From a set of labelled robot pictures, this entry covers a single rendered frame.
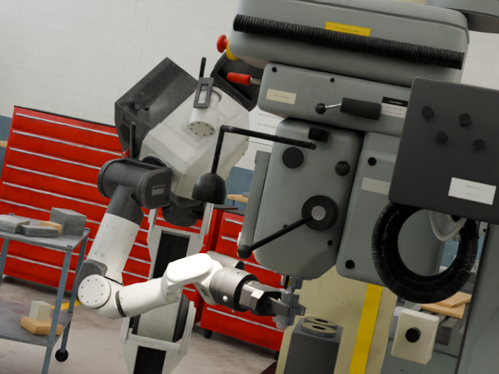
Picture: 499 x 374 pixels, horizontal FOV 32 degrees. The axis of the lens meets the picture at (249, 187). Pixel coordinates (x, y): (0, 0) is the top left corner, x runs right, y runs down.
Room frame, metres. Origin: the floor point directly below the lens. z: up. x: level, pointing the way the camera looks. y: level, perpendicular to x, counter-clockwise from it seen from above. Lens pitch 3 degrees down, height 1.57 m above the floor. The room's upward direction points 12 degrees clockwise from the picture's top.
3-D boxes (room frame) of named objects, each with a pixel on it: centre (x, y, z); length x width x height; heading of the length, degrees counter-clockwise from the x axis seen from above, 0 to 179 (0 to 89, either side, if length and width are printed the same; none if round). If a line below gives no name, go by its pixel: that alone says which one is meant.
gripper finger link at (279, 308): (1.81, -0.11, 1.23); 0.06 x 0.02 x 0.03; 52
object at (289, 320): (1.83, -0.13, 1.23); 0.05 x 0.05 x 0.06
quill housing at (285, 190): (1.83, -0.13, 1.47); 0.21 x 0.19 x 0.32; 165
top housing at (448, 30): (1.83, -0.14, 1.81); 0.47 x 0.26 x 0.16; 75
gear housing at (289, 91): (1.82, -0.17, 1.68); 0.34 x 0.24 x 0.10; 75
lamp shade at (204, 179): (1.86, 0.08, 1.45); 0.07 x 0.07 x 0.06
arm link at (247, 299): (1.89, -0.06, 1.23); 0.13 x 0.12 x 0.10; 142
